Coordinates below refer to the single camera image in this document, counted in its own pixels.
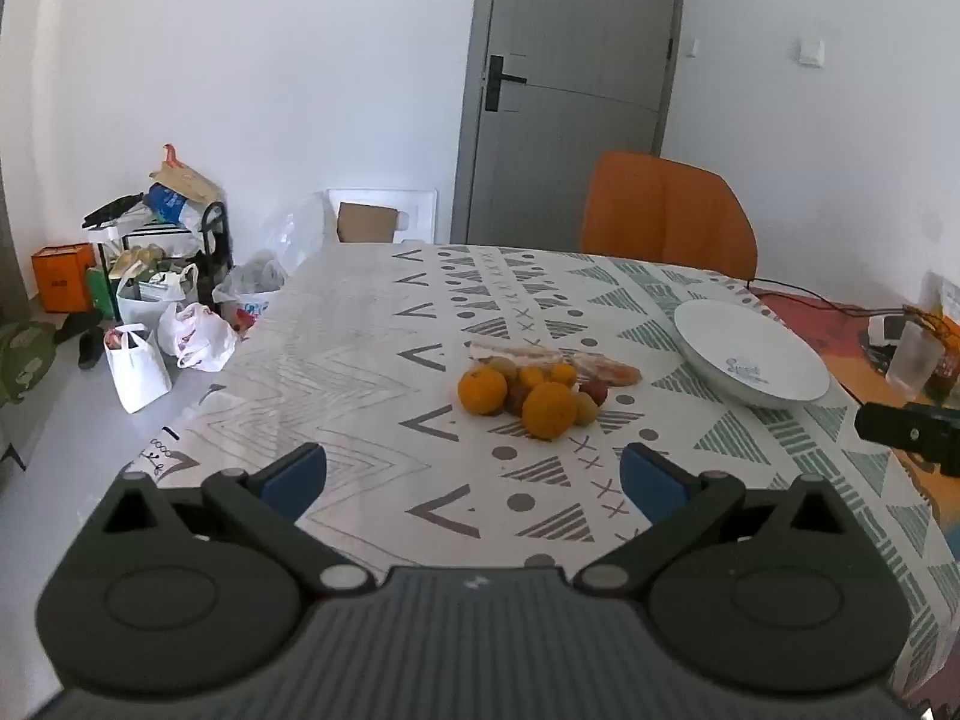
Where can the black metal rack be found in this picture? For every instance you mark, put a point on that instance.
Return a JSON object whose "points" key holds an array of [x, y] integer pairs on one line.
{"points": [[221, 247]]}

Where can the brown paper bag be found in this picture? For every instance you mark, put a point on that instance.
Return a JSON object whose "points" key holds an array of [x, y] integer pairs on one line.
{"points": [[187, 180]]}

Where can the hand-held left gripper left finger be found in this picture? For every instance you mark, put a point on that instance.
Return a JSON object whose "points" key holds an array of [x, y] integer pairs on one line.
{"points": [[296, 476]]}

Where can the colourful table mat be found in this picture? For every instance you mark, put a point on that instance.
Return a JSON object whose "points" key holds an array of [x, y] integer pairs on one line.
{"points": [[840, 337]]}

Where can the brown bottle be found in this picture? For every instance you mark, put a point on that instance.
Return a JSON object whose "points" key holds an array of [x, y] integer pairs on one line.
{"points": [[946, 375]]}

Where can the white tote bag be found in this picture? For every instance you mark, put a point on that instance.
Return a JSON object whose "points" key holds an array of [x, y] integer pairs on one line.
{"points": [[150, 304]]}

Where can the grey door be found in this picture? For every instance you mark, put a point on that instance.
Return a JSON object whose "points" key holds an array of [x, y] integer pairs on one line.
{"points": [[577, 150]]}

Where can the white plastic bag blue print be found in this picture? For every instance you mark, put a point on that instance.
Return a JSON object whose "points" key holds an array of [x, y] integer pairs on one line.
{"points": [[251, 292]]}

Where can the orange box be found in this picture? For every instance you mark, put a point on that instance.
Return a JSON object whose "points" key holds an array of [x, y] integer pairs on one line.
{"points": [[61, 277]]}

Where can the clear plastic bag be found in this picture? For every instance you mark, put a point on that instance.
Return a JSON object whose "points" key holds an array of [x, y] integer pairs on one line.
{"points": [[296, 236]]}

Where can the cardboard box with white foam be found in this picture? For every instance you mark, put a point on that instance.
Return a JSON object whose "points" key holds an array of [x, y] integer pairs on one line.
{"points": [[416, 214]]}

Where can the black flat item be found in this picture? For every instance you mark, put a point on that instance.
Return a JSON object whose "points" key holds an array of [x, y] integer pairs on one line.
{"points": [[112, 211]]}

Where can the white plastic bag red contents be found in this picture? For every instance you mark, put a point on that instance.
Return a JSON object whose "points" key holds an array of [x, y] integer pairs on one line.
{"points": [[199, 337]]}

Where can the peeled pomelo piece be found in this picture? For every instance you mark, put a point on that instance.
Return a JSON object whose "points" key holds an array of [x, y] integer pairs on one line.
{"points": [[514, 352], [607, 369]]}

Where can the white wall switch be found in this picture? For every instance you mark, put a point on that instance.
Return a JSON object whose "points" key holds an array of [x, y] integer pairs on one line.
{"points": [[811, 52]]}

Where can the small orange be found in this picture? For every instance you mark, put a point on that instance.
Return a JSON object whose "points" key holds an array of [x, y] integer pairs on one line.
{"points": [[563, 374], [531, 378]]}

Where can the dark red round fruit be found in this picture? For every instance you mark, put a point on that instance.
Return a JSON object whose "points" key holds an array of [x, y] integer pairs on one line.
{"points": [[595, 391]]}

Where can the large orange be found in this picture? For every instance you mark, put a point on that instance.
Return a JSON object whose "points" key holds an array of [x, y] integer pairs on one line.
{"points": [[482, 390], [550, 411]]}

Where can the patterned tablecloth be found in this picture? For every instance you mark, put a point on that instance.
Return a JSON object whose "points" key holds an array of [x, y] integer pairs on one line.
{"points": [[352, 360]]}

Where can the white plastic shopping bag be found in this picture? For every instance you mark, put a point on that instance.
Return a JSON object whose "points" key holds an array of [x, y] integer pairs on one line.
{"points": [[136, 375]]}

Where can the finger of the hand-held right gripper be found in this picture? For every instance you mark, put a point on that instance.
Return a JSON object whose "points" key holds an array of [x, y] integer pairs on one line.
{"points": [[907, 427]]}

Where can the yellow-green round fruit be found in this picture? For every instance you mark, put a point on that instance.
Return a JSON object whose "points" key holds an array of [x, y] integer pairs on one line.
{"points": [[586, 408], [502, 367]]}

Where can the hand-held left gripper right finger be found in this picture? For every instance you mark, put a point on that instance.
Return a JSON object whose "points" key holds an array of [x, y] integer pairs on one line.
{"points": [[651, 480]]}

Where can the clear plastic cup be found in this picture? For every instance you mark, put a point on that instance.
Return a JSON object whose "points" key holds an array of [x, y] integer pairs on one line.
{"points": [[911, 360]]}

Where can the white plate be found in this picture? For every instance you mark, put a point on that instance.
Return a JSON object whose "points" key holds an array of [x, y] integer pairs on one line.
{"points": [[750, 352]]}

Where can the orange chair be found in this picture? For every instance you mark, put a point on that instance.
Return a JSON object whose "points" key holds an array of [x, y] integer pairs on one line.
{"points": [[660, 210]]}

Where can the dark brown round fruit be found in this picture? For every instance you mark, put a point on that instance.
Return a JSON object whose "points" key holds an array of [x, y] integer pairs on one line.
{"points": [[516, 399]]}

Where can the black shoe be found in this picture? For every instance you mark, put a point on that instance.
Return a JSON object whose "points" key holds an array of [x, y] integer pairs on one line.
{"points": [[91, 349]]}

